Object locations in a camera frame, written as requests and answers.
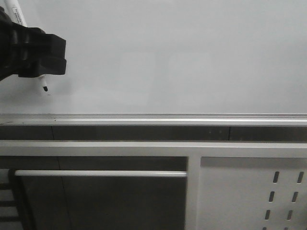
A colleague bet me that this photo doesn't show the white horizontal rod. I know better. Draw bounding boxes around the white horizontal rod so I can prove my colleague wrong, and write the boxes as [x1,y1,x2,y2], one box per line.
[15,170,187,177]

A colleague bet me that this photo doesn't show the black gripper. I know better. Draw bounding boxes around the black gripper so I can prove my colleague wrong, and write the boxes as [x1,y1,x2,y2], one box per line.
[0,7,67,81]

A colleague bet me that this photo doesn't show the white metal stand frame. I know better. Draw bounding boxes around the white metal stand frame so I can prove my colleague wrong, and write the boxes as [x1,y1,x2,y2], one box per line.
[0,140,307,230]

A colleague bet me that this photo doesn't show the white perforated metal panel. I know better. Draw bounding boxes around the white perforated metal panel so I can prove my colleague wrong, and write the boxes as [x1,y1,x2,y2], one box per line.
[197,157,307,230]

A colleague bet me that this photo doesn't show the large white whiteboard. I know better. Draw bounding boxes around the large white whiteboard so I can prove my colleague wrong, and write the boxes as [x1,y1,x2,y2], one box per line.
[0,0,307,127]

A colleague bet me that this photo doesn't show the black slatted chair back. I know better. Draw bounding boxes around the black slatted chair back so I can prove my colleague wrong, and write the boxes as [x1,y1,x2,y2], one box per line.
[0,169,32,230]

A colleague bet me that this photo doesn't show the white whiteboard marker pen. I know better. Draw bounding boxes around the white whiteboard marker pen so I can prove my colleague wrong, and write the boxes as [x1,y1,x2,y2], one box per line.
[4,0,48,92]

